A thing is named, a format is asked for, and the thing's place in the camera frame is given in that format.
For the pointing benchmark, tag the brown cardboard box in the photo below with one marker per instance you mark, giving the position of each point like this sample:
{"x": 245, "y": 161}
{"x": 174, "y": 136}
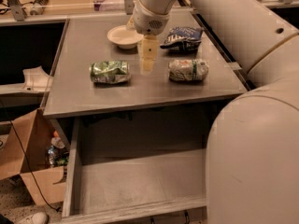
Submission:
{"x": 24, "y": 154}

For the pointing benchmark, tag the plastic bottles in box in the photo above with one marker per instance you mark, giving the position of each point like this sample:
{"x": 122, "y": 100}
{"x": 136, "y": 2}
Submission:
{"x": 57, "y": 153}

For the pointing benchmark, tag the white sneaker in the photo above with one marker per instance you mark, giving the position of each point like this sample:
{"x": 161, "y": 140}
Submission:
{"x": 37, "y": 218}

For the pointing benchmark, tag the grey open top drawer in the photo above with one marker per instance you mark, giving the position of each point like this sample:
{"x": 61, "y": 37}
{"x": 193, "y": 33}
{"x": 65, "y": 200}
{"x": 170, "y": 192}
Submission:
{"x": 145, "y": 166}

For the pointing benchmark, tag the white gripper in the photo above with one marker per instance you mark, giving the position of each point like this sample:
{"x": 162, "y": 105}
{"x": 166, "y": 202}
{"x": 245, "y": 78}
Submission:
{"x": 149, "y": 21}

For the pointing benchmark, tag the crushed green can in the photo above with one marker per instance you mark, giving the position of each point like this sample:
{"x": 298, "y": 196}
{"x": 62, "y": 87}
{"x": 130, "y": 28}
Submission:
{"x": 110, "y": 72}

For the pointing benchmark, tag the white green snack bag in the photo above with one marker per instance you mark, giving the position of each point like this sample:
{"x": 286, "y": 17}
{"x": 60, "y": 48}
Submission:
{"x": 188, "y": 70}

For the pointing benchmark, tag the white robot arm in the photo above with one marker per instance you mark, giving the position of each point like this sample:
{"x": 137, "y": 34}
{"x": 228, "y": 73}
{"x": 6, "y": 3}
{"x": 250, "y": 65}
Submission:
{"x": 252, "y": 153}

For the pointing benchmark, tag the blue chip bag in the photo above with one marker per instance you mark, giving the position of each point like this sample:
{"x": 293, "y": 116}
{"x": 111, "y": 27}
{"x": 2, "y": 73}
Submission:
{"x": 183, "y": 39}

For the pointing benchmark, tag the grey metal shelf bracket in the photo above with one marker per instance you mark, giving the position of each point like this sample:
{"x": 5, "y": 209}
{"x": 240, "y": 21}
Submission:
{"x": 16, "y": 9}

